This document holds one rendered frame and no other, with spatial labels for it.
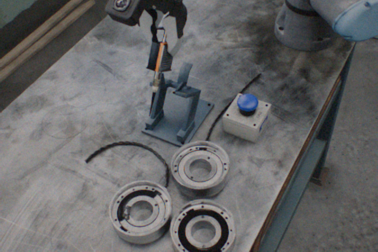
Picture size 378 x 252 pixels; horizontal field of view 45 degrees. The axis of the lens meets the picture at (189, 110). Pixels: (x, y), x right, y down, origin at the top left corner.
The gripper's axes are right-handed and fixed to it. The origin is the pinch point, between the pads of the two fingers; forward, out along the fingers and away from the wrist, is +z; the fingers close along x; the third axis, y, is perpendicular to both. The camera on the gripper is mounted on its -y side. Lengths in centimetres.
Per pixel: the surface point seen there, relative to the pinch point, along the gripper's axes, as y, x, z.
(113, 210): -22.1, -1.8, 17.7
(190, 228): -19.1, -15.0, 17.6
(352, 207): 54, -38, 98
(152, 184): -15.1, -5.3, 16.9
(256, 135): 3.6, -16.8, 17.5
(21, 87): 48, 119, 99
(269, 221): 5, -22, 47
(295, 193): 34, -21, 75
